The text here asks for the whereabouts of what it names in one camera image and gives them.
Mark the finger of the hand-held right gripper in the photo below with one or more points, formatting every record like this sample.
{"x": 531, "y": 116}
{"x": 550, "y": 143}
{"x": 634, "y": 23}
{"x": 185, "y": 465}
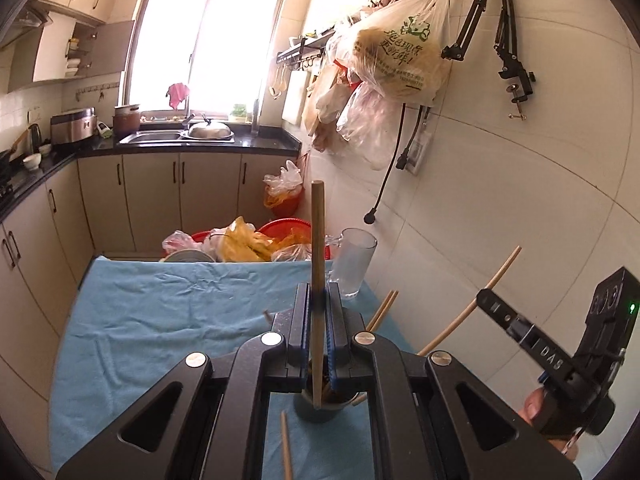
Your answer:
{"x": 500, "y": 312}

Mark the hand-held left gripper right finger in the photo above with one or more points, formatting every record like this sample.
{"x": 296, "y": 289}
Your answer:
{"x": 335, "y": 340}

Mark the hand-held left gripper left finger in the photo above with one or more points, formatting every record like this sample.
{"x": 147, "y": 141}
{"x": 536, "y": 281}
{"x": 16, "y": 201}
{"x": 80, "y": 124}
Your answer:
{"x": 304, "y": 340}

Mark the pale bamboo chopstick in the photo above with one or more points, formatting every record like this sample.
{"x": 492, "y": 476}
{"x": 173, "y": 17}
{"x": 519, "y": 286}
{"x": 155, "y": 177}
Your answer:
{"x": 504, "y": 267}

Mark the dark grey perforated utensil holder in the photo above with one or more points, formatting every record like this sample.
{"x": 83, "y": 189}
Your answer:
{"x": 325, "y": 414}

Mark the dark wooden chopstick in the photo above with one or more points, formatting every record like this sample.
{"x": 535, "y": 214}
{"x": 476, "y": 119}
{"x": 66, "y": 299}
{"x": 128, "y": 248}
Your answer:
{"x": 317, "y": 240}

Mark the brown wooden chopstick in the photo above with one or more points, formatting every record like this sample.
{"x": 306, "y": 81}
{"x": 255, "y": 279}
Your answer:
{"x": 286, "y": 445}

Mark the person's right hand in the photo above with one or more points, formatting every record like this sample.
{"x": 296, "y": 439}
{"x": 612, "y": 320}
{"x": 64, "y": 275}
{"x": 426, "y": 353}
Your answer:
{"x": 531, "y": 407}

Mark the clear glass mug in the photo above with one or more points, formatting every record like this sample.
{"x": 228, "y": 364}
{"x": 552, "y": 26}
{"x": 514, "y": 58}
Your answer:
{"x": 355, "y": 265}

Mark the yellow plastic bag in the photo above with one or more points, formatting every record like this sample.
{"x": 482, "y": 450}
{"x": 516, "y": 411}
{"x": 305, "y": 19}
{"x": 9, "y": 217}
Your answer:
{"x": 240, "y": 245}

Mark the red plastic basin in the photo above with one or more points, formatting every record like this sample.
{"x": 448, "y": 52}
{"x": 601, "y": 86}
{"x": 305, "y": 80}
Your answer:
{"x": 280, "y": 225}

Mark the blue towel table cover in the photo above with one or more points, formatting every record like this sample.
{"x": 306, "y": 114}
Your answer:
{"x": 165, "y": 320}

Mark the white round dish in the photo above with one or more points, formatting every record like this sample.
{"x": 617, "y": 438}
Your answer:
{"x": 190, "y": 256}

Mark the white hanging card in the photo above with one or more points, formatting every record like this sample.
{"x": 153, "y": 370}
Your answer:
{"x": 420, "y": 150}

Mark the beige base cabinets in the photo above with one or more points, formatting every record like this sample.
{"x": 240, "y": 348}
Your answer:
{"x": 150, "y": 200}

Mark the cluster of hanging plastic bags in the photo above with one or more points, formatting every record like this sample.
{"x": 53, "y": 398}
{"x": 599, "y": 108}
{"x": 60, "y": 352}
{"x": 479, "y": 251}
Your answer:
{"x": 360, "y": 125}

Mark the black kitchen countertop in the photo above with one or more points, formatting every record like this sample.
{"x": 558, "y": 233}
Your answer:
{"x": 200, "y": 146}

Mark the steel pot lid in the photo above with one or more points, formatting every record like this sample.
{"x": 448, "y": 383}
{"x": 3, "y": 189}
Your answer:
{"x": 210, "y": 131}

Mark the small green plant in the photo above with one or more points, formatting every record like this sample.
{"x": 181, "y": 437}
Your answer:
{"x": 239, "y": 112}

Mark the white cutting board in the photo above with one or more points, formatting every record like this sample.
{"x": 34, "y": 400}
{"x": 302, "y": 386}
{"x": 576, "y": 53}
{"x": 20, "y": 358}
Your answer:
{"x": 294, "y": 100}

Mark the steel sink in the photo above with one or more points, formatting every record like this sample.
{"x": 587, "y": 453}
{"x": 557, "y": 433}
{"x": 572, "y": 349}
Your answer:
{"x": 150, "y": 136}

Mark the red cloth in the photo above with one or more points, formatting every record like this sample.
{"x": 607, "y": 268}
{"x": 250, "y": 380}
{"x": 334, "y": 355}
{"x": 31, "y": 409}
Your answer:
{"x": 178, "y": 94}

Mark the brown clay pot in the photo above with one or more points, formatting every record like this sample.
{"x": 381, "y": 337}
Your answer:
{"x": 127, "y": 122}

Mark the silver rice cooker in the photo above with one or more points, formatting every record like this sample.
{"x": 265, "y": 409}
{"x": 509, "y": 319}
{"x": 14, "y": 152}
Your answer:
{"x": 72, "y": 127}

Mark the kitchen window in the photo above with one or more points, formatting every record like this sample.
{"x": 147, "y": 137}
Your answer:
{"x": 165, "y": 50}

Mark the white bowl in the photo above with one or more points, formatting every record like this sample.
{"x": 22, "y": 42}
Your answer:
{"x": 31, "y": 162}

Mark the steel kettle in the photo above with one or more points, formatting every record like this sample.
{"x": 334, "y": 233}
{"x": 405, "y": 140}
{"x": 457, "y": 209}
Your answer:
{"x": 35, "y": 137}

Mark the steel range hood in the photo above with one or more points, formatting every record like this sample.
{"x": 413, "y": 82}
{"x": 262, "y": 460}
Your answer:
{"x": 25, "y": 20}

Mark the black wall rack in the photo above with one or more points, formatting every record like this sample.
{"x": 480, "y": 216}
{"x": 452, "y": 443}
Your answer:
{"x": 300, "y": 52}

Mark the beige wall cabinet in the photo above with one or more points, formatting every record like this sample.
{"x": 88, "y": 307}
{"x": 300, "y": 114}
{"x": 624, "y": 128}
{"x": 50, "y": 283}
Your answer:
{"x": 50, "y": 55}

